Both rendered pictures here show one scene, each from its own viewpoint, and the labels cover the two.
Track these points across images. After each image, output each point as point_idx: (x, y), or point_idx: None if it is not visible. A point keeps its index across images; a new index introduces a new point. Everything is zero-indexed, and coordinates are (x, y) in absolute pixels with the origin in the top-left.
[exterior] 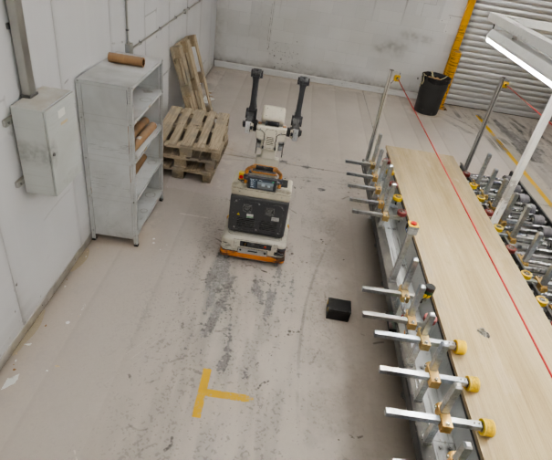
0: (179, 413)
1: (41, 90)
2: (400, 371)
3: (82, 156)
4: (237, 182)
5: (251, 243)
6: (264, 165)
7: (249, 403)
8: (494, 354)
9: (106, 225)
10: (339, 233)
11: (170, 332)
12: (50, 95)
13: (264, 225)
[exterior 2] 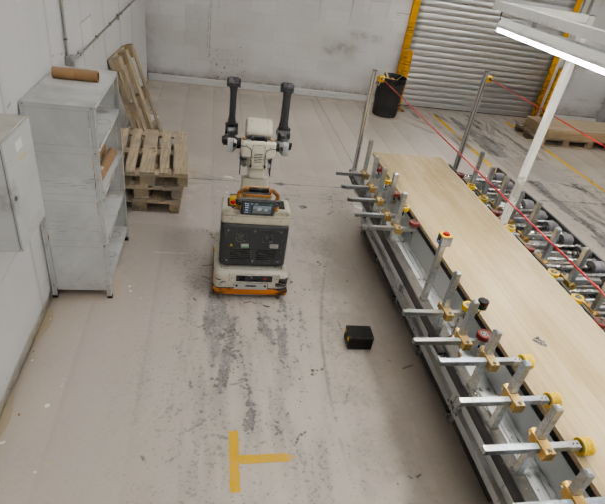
0: (214, 492)
1: None
2: (481, 401)
3: None
4: (228, 208)
5: (249, 276)
6: (255, 186)
7: (291, 463)
8: (557, 363)
9: (70, 278)
10: (335, 252)
11: (178, 395)
12: (0, 123)
13: (261, 255)
